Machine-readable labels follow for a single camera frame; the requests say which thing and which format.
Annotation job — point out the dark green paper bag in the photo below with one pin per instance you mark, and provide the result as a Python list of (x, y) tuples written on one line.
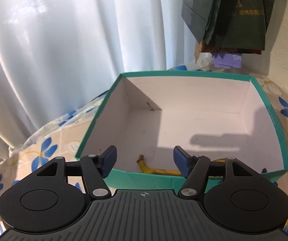
[(195, 7)]

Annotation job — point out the blue floral tablecloth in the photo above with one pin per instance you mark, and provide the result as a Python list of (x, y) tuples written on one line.
[(58, 135)]

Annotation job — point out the purple bag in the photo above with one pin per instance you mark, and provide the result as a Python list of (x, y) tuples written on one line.
[(227, 60)]

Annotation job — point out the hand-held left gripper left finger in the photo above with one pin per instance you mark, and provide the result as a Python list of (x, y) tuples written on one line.
[(110, 159)]

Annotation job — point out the brown patterned bag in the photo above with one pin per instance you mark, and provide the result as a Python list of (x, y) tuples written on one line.
[(201, 49)]

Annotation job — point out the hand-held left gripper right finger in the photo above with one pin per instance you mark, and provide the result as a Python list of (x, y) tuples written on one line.
[(180, 160)]

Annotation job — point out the teal cardboard box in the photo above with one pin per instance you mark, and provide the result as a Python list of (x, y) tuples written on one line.
[(196, 110)]

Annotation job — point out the white curtain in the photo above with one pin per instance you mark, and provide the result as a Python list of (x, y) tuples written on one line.
[(58, 42)]

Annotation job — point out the dark green printed tote bag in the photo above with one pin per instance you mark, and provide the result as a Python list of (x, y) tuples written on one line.
[(246, 25)]

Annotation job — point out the yellow banana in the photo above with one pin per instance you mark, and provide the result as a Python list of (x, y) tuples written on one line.
[(159, 172)]

